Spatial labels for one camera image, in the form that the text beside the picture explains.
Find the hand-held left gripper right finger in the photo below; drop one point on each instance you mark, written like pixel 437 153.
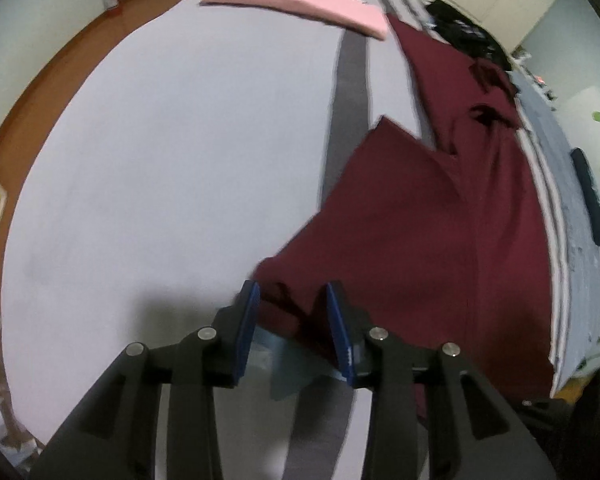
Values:
pixel 340 330

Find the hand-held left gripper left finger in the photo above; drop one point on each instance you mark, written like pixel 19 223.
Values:
pixel 247 325

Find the maroon garment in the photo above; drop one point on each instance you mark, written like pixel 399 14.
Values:
pixel 420 220

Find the pile of black clothes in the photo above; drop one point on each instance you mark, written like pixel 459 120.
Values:
pixel 460 30

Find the black elongated object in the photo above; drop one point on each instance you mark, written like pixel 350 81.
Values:
pixel 587 195

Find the grey blanket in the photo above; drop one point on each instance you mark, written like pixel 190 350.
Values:
pixel 560 150

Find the digital clock with red display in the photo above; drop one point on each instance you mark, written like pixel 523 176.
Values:
pixel 540 80

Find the cluttered bedside table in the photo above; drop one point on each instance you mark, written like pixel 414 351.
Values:
pixel 527 60

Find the pink garment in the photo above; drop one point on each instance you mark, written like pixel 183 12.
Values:
pixel 300 0

